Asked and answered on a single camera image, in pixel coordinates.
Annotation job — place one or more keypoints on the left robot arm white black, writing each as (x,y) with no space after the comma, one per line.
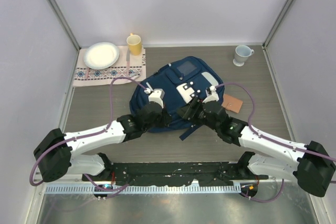
(61,153)

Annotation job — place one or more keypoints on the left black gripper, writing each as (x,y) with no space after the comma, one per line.
(166,119)

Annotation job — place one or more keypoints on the white paper plate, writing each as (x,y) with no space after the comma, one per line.
(101,55)

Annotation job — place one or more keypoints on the white slotted cable duct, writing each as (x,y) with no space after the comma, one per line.
(194,188)

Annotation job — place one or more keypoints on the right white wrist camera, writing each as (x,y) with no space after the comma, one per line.
(211,95)

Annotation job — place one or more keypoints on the yellow mug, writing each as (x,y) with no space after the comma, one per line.
(134,44)

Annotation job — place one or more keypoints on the patterned cloth placemat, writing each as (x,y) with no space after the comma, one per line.
(105,76)

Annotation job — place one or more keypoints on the pink handled fork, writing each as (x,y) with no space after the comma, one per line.
(87,73)

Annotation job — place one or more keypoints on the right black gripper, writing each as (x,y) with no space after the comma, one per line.
(186,112)

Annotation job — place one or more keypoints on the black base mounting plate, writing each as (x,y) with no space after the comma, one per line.
(176,174)

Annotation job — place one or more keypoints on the tan leather wallet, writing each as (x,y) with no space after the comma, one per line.
(231,103)

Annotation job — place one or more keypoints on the pink handled table knife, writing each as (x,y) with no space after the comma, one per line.
(128,62)

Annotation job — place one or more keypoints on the light blue footed cup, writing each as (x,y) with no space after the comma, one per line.
(242,53)

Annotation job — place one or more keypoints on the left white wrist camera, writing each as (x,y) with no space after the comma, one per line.
(155,95)

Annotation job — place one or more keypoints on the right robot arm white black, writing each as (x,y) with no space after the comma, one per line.
(240,133)

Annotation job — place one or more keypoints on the aluminium frame rail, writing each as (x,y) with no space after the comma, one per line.
(256,165)

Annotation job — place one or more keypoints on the navy blue student backpack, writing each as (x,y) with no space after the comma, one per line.
(181,81)

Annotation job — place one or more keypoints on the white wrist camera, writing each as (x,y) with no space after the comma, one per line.
(211,95)
(155,95)

